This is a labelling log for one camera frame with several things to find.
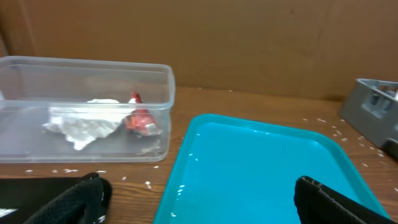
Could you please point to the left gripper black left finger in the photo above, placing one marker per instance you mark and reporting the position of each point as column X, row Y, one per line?
column 86, row 202

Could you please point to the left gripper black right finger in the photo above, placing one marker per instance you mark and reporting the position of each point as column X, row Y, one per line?
column 319, row 204

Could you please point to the white napkin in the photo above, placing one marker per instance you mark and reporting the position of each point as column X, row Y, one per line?
column 81, row 126

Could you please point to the red snack wrapper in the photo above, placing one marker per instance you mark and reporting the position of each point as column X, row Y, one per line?
column 142, row 122

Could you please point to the grey dishwasher rack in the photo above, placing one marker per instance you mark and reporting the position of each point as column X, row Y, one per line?
column 371, row 108

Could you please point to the teal plastic tray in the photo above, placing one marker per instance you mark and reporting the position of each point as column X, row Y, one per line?
column 231, row 170

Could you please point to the clear plastic bin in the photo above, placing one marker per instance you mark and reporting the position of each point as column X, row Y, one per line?
column 32, row 85

